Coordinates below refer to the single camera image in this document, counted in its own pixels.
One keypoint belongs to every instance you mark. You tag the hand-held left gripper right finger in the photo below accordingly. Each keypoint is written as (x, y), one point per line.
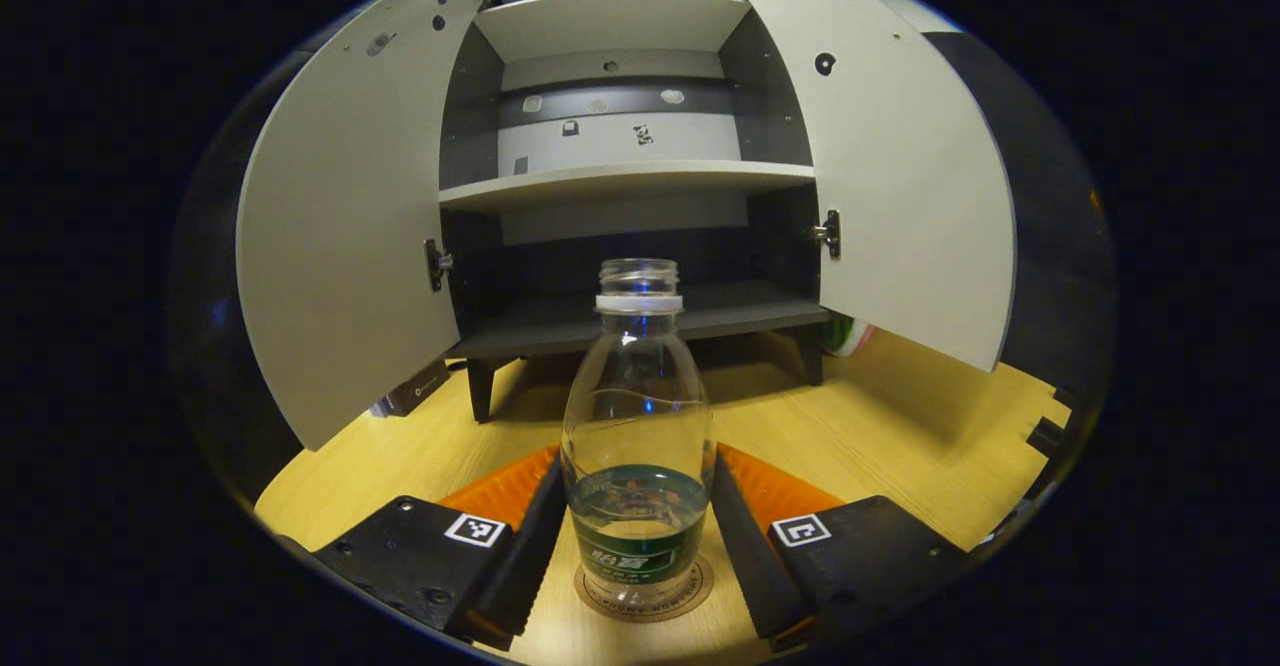
(750, 566)

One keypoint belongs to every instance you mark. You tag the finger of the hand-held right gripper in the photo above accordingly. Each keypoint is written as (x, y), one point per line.
(1046, 436)

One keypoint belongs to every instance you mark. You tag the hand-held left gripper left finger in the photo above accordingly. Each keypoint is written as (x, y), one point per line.
(520, 566)

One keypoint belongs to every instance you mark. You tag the round brown coaster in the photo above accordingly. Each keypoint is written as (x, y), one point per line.
(640, 615)

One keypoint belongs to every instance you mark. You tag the clear plastic bottle green label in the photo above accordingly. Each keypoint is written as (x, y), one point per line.
(638, 416)

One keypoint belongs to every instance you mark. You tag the white cabinet door cat sticker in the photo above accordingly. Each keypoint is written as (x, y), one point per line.
(900, 196)

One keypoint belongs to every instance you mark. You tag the white cabinet door phone sticker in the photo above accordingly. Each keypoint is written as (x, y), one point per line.
(350, 246)

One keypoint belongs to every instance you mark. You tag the green white striped object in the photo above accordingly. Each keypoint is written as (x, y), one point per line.
(850, 338)

